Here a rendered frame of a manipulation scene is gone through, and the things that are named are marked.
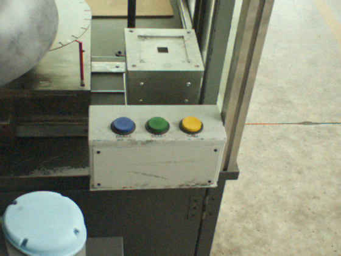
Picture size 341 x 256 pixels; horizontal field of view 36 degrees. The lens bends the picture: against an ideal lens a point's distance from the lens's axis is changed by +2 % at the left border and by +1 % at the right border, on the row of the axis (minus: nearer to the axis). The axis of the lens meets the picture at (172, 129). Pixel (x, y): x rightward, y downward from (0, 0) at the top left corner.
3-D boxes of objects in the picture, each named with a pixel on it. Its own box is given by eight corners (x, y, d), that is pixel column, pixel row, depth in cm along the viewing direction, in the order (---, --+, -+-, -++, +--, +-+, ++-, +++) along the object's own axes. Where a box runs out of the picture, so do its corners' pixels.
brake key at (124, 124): (132, 124, 109) (133, 116, 107) (133, 136, 106) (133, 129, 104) (112, 124, 108) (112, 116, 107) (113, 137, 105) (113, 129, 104)
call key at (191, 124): (198, 123, 111) (200, 116, 109) (201, 136, 108) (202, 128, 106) (179, 123, 110) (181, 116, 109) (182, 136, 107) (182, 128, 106)
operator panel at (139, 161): (209, 153, 124) (218, 104, 114) (217, 188, 116) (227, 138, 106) (90, 155, 121) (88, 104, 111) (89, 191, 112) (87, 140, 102)
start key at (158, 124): (165, 123, 110) (166, 116, 108) (167, 136, 107) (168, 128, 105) (147, 123, 109) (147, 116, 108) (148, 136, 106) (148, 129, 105)
